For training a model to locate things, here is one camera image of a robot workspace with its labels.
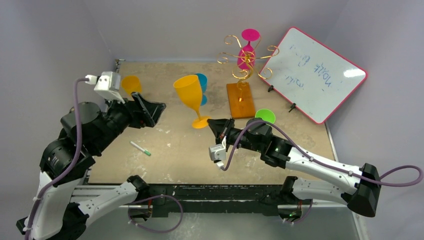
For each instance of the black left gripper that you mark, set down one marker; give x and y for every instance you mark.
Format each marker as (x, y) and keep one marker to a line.
(150, 113)

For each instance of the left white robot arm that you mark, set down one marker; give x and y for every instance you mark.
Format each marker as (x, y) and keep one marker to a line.
(86, 133)

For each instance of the pink plastic wine glass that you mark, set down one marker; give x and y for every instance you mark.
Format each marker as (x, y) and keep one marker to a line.
(247, 54)

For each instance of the blue plastic wine glass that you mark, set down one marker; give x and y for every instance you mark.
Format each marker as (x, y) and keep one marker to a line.
(203, 81)

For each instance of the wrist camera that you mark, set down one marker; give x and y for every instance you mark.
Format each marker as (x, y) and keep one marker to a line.
(107, 85)
(217, 153)

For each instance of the gold wire glass rack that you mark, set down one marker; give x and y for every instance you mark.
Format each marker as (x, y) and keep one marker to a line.
(240, 98)

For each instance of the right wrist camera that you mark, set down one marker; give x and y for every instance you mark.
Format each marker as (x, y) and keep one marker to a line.
(217, 153)

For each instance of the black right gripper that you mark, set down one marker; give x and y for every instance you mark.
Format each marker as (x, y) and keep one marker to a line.
(227, 129)

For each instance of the pink framed whiteboard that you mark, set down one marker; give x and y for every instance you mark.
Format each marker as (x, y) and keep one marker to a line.
(311, 76)

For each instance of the green plastic wine glass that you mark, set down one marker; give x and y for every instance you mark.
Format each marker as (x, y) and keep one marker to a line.
(266, 115)

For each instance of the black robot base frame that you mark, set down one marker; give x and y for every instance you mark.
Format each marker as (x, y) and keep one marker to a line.
(159, 199)

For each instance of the green capped white marker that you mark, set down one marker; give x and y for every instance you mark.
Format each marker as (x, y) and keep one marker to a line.
(146, 152)

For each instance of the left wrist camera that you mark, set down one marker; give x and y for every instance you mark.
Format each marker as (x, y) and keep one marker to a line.
(107, 85)

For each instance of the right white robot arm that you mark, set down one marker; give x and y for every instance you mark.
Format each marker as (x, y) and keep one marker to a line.
(354, 186)

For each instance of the orange plastic wine glass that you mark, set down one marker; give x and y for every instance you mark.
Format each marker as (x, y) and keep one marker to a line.
(190, 93)

